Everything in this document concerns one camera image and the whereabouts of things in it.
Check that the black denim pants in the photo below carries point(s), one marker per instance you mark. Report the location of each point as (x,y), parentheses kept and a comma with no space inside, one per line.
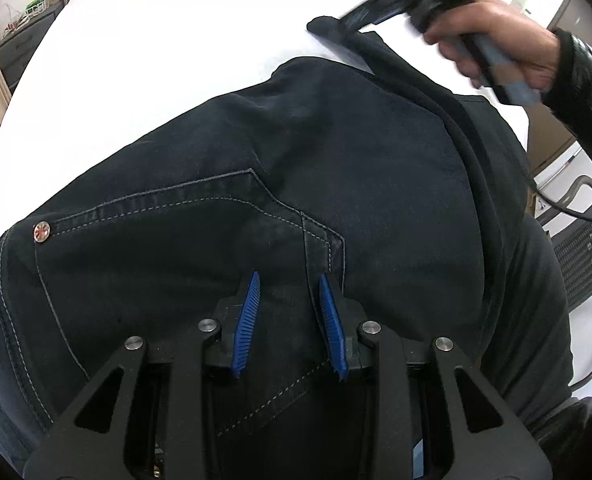
(120,295)

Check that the dark grey nightstand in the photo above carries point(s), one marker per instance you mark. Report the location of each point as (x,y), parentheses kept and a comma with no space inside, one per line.
(17,49)

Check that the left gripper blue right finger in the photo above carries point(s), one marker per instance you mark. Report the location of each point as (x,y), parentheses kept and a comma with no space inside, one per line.
(331,309)

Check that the person right hand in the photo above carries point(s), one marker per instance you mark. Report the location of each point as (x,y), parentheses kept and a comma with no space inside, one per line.
(534,49)

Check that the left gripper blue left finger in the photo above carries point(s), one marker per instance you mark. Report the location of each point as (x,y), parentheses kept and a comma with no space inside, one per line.
(243,335)

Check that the black mesh chair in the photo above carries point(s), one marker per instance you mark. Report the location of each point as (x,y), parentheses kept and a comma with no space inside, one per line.
(572,245)

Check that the white bed mattress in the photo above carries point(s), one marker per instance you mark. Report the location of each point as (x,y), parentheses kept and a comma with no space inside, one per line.
(110,71)

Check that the black jacket right forearm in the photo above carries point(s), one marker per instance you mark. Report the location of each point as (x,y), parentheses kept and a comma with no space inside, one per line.
(570,97)

